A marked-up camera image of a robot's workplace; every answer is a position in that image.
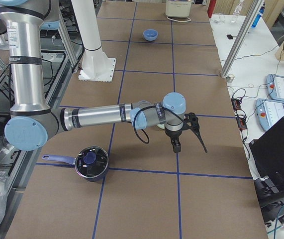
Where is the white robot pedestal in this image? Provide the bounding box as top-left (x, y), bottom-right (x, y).
top-left (72, 0), bottom-right (116, 82)

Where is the upper teach pendant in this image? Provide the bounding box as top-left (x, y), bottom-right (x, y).
top-left (266, 74), bottom-right (284, 102)

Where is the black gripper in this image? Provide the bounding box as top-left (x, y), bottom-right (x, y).
top-left (165, 113), bottom-right (198, 153)

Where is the clear plastic bottle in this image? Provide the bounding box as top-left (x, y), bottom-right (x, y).
top-left (231, 0), bottom-right (244, 23)

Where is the blue water bottle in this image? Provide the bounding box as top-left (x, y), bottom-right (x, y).
top-left (251, 2), bottom-right (266, 28)

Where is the aluminium frame post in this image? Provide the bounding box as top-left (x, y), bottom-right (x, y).
top-left (220, 0), bottom-right (264, 83)

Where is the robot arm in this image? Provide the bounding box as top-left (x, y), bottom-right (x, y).
top-left (0, 0), bottom-right (200, 153)

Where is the beige appliance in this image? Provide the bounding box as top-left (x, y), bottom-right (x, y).
top-left (165, 0), bottom-right (192, 18)

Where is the black monitor stand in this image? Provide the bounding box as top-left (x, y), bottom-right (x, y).
top-left (253, 172), bottom-right (284, 209)

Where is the dark blue saucepan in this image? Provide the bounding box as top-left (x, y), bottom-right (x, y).
top-left (42, 146), bottom-right (109, 182)

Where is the black orange power strip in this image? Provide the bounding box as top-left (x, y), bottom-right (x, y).
top-left (231, 98), bottom-right (247, 131)

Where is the lower teach pendant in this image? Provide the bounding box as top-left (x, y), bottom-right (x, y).
top-left (255, 99), bottom-right (284, 131)

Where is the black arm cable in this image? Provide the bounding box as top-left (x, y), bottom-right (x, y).
top-left (134, 106), bottom-right (208, 153)

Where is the blue bowl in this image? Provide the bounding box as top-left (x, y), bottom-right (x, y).
top-left (143, 29), bottom-right (159, 41)

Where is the black laptop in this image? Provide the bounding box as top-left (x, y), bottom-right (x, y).
top-left (249, 117), bottom-right (284, 180)

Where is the teach pendant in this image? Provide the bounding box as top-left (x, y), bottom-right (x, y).
top-left (266, 74), bottom-right (284, 102)
top-left (255, 99), bottom-right (284, 131)

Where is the white cable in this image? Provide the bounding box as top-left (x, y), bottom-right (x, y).
top-left (167, 15), bottom-right (192, 23)

